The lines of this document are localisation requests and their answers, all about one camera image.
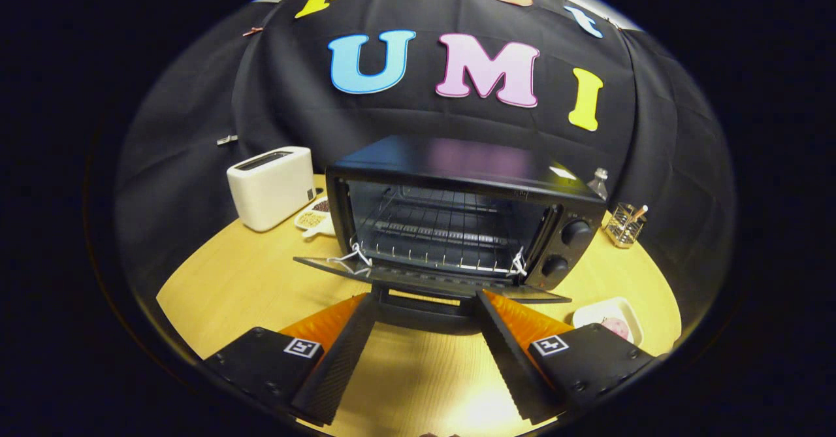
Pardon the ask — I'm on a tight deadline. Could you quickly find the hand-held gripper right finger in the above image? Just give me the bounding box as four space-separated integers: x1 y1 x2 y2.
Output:
475 289 656 425

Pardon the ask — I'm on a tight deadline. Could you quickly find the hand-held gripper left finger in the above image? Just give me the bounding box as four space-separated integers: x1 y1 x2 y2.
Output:
204 293 378 426

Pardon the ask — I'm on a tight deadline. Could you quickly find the cream square plate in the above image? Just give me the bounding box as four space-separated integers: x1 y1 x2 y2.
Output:
573 297 644 348

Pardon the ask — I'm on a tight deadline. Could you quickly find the pink round ham slice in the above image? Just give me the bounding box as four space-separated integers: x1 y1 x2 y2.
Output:
601 317 632 342

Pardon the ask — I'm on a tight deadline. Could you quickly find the black toaster oven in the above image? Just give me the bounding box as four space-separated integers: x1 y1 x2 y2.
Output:
294 135 608 334

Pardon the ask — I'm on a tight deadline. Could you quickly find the white bread toaster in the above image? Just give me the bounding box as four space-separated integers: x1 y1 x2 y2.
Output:
227 146 316 233

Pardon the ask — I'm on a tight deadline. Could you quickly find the small dish of grains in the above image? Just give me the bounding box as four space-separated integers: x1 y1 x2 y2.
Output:
294 195 336 238

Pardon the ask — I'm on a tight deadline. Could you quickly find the metal wire basket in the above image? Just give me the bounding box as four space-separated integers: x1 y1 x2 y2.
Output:
604 202 649 249

